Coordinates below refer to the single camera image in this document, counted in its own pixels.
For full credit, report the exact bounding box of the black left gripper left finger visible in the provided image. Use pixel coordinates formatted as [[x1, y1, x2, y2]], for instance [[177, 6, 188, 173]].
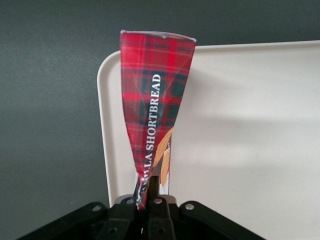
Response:
[[16, 196, 149, 240]]

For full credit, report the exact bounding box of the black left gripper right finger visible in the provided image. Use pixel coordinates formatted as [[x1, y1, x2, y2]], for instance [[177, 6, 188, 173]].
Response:
[[144, 175, 263, 240]]

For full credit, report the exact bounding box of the red tartan cookie box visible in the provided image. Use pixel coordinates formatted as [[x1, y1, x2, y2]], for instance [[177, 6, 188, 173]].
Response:
[[119, 29, 197, 211]]

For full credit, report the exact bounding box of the cream plastic tray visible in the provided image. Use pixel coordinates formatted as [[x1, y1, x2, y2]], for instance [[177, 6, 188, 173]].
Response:
[[96, 40, 320, 240]]

